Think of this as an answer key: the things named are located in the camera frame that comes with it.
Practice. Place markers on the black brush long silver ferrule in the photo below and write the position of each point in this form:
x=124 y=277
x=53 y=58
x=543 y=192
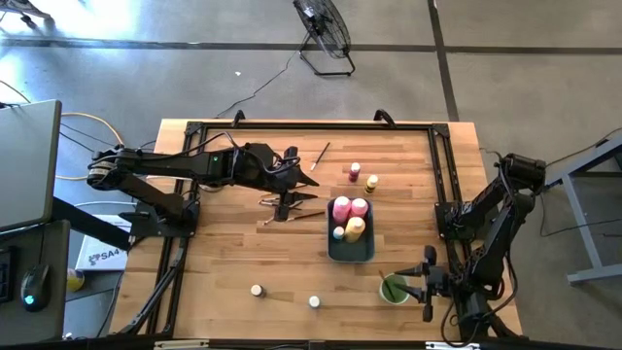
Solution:
x=267 y=203

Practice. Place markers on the white cardboard box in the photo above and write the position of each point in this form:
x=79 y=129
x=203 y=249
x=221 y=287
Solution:
x=102 y=257

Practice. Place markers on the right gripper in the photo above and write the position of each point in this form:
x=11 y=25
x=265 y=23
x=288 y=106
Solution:
x=439 y=282

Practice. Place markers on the light blue paint bottle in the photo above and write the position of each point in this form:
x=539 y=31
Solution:
x=314 y=302

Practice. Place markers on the large yellow paint bottle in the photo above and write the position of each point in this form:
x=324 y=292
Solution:
x=355 y=229

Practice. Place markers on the small yellow paint bottle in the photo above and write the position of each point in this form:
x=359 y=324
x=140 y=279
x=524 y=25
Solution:
x=371 y=184

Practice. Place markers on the blue-grey plastic bin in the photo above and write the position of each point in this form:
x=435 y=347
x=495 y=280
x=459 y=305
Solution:
x=350 y=253

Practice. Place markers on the dark side desk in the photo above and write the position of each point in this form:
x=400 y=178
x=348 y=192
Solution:
x=56 y=291

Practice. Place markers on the black keyboard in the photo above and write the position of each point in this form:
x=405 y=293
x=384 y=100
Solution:
x=5 y=277

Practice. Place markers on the grey laptop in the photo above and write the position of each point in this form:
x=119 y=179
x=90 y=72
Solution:
x=29 y=165

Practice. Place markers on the pink paint bottle white cap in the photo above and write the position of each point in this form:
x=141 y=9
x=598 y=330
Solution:
x=359 y=208
x=341 y=211

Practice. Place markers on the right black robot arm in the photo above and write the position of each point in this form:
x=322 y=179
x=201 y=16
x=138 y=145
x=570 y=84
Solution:
x=495 y=243

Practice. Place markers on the yellow ball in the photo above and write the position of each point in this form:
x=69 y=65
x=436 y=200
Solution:
x=75 y=281

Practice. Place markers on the black brush pale bristles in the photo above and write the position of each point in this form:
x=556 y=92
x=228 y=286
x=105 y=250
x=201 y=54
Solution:
x=321 y=156

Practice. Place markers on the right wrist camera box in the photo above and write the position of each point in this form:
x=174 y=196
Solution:
x=443 y=282

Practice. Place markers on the silver metal bracket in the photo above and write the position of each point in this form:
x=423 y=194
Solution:
x=180 y=345
x=452 y=345

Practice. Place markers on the dark blue paint bottle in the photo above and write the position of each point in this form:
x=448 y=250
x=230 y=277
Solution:
x=257 y=290

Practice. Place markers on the green cup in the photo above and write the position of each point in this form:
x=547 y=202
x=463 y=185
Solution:
x=398 y=294

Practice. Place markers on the black computer mouse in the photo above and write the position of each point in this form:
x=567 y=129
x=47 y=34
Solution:
x=35 y=287

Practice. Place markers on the black floor fan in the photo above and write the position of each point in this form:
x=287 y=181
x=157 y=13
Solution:
x=323 y=26

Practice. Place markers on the small magenta paint bottle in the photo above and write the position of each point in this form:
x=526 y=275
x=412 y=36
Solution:
x=355 y=171

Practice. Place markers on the teal paint bottle black label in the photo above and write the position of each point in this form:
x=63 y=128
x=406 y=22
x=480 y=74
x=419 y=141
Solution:
x=338 y=233

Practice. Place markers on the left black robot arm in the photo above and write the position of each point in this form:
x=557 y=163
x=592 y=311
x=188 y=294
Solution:
x=160 y=163

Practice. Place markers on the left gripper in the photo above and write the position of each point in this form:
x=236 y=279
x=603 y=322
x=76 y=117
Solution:
x=272 y=165

